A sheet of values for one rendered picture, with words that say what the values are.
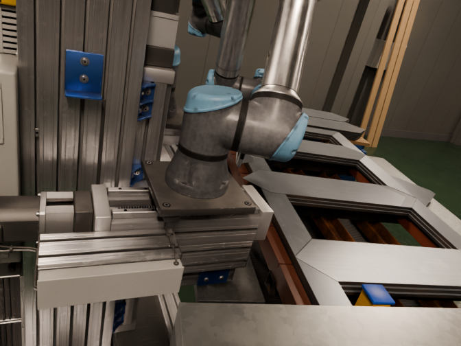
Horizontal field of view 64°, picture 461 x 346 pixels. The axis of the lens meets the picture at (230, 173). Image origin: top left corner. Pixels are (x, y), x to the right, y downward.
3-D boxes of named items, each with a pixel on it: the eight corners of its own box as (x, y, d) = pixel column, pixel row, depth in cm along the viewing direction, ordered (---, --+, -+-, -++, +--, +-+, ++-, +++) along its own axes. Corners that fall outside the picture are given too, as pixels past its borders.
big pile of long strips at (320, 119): (343, 122, 276) (346, 114, 273) (370, 143, 241) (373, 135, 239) (241, 105, 255) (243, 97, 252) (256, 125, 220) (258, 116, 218)
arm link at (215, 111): (182, 130, 89) (193, 75, 83) (237, 143, 90) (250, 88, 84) (173, 148, 78) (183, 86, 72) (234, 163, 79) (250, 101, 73)
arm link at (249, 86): (237, 105, 112) (238, 97, 122) (272, 113, 113) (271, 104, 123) (243, 79, 109) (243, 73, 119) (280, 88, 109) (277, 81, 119)
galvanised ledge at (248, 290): (207, 139, 222) (208, 134, 221) (263, 309, 110) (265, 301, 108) (174, 134, 217) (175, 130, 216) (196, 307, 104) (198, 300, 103)
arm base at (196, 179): (173, 200, 79) (180, 158, 75) (158, 167, 91) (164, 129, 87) (237, 198, 85) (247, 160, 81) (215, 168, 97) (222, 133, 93)
